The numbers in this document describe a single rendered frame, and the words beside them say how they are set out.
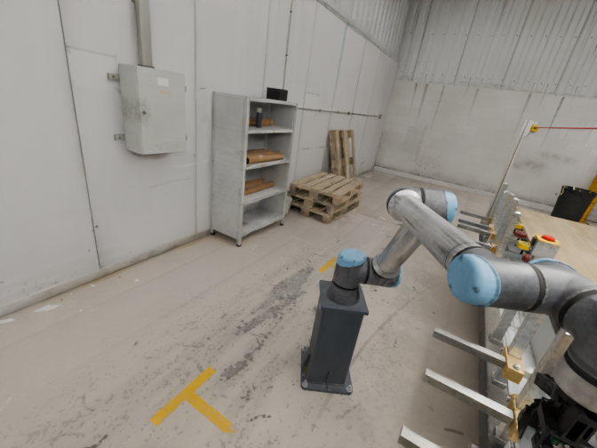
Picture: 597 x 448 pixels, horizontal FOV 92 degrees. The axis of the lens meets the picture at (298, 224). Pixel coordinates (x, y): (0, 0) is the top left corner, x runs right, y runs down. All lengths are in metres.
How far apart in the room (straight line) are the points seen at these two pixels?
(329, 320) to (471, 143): 7.39
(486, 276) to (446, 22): 8.55
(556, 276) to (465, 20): 8.41
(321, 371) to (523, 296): 1.47
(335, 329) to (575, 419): 1.21
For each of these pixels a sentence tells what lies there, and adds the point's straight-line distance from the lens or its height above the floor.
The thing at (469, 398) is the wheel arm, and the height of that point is 0.84.
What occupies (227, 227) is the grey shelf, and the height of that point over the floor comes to 0.19.
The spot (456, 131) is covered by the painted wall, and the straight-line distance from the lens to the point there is 8.60.
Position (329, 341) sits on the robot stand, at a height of 0.36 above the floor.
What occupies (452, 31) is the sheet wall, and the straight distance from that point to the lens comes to 8.90.
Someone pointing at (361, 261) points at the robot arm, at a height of 0.86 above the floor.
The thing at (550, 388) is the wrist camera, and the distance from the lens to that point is 0.75.
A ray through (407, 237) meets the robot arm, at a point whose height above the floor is 1.12.
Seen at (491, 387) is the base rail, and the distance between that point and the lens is 1.43.
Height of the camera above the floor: 1.58
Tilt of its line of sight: 23 degrees down
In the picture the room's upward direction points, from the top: 8 degrees clockwise
